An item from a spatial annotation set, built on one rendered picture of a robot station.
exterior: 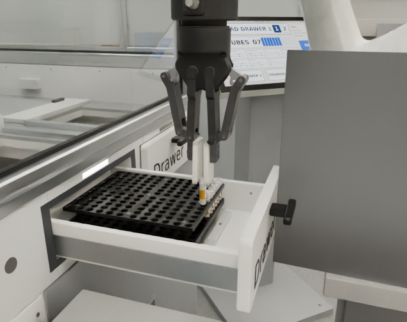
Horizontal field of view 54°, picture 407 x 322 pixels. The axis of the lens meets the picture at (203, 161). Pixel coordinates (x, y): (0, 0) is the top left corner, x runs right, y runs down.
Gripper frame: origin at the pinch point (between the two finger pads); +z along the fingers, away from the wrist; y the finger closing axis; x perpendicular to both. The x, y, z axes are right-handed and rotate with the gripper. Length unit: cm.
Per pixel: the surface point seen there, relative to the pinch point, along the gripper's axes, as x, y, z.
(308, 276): 117, 17, 98
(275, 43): 98, -4, -13
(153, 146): 21.0, -18.5, 5.9
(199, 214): -3.6, 0.7, 7.6
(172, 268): -12.0, -0.4, 12.0
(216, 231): 1.1, 2.0, 12.8
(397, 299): 6.6, 32.2, 23.1
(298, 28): 110, 2, -18
